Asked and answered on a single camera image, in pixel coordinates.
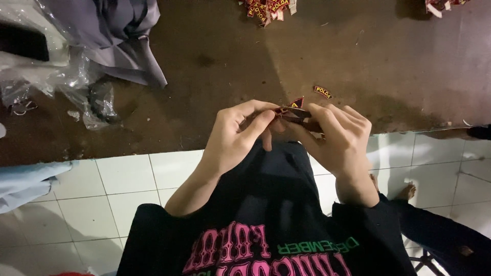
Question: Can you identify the black coiled strap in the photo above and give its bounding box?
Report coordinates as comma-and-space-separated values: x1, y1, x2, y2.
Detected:
87, 78, 117, 124

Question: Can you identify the clear crumpled plastic bag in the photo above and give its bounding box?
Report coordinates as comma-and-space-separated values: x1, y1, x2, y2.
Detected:
0, 0, 120, 131

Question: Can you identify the small pile of maroon patches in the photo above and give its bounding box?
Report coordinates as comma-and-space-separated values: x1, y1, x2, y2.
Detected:
425, 0, 471, 19

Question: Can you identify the black flat object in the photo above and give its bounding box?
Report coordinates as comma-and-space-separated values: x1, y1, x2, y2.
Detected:
0, 21, 50, 62

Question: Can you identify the black printed t-shirt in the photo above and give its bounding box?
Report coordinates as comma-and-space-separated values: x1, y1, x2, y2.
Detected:
117, 140, 417, 276

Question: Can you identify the grey fabric heap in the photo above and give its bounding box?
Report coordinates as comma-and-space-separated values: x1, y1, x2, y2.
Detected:
38, 0, 169, 88

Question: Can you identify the person's right hand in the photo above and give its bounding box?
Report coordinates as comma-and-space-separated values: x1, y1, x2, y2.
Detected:
285, 103, 373, 181

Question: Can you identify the light blue cloth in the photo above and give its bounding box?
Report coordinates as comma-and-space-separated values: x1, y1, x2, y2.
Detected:
0, 160, 74, 215

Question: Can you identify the bundle of maroon patches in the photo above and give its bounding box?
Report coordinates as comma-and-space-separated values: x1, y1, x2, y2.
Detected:
274, 97, 326, 141

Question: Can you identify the large pile of maroon patches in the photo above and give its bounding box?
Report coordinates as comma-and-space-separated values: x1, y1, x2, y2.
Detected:
238, 0, 298, 28

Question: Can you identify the black metal stool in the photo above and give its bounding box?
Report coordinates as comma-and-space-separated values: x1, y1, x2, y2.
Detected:
409, 248, 447, 276

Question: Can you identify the person's left hand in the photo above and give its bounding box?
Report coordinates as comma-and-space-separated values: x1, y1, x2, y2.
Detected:
199, 100, 287, 181

